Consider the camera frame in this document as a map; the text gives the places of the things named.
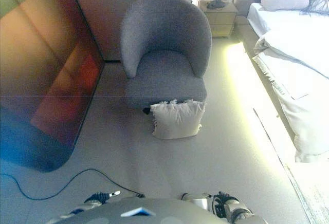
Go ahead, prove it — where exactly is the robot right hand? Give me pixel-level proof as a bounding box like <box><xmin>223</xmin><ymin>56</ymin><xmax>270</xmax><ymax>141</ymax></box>
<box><xmin>181</xmin><ymin>191</ymin><xmax>232</xmax><ymax>217</ymax></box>

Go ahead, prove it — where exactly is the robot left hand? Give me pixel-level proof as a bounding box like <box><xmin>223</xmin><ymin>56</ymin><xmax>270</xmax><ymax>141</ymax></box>
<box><xmin>85</xmin><ymin>190</ymin><xmax>121</xmax><ymax>205</ymax></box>

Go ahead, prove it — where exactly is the white fringed cushion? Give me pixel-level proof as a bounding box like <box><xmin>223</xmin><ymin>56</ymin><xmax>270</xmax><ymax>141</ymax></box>
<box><xmin>150</xmin><ymin>99</ymin><xmax>207</xmax><ymax>140</ymax></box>

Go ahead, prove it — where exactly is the grey robot torso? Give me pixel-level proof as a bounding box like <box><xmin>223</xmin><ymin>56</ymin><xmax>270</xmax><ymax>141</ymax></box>
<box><xmin>55</xmin><ymin>197</ymin><xmax>258</xmax><ymax>224</ymax></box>

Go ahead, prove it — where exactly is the pale patterned rug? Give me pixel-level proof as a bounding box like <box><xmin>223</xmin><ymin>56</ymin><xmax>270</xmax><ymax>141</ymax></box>
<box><xmin>253</xmin><ymin>107</ymin><xmax>329</xmax><ymax>224</ymax></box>

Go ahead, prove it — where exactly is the grey upholstered armchair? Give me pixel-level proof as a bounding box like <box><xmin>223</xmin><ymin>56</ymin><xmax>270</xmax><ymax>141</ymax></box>
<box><xmin>120</xmin><ymin>0</ymin><xmax>213</xmax><ymax>114</ymax></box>

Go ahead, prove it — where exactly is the glossy reflective wardrobe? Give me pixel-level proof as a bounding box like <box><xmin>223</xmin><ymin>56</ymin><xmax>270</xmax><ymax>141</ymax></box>
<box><xmin>0</xmin><ymin>0</ymin><xmax>106</xmax><ymax>173</ymax></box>

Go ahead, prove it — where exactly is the beige wooden nightstand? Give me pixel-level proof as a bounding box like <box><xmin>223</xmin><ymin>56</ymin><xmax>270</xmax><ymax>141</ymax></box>
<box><xmin>197</xmin><ymin>0</ymin><xmax>239</xmax><ymax>39</ymax></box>

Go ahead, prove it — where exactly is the white bed sheet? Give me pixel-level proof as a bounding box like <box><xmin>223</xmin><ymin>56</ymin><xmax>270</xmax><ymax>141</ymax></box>
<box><xmin>246</xmin><ymin>2</ymin><xmax>329</xmax><ymax>40</ymax></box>

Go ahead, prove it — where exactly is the grey patterned pillow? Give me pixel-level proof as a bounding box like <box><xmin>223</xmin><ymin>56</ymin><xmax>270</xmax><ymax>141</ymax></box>
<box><xmin>299</xmin><ymin>0</ymin><xmax>329</xmax><ymax>16</ymax></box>

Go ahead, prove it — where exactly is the black floor cable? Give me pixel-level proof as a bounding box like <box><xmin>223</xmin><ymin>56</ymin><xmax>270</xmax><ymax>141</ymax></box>
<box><xmin>0</xmin><ymin>167</ymin><xmax>146</xmax><ymax>200</ymax></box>

